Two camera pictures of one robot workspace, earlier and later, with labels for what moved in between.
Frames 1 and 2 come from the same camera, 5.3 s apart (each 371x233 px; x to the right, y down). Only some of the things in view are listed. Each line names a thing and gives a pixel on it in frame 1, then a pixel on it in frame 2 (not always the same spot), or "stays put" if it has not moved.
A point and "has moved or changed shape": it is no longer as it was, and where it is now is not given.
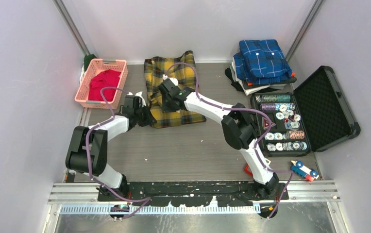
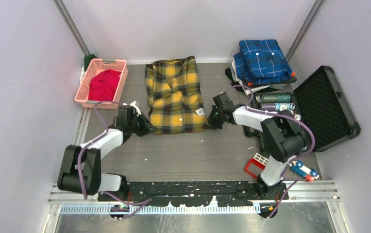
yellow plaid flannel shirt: (183, 69) has moved or changed shape
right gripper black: (165, 108) to (211, 123)
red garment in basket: (109, 78) stays put
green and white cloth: (87, 59) stays put
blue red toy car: (298, 168) stays put
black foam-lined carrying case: (315, 116) stays put
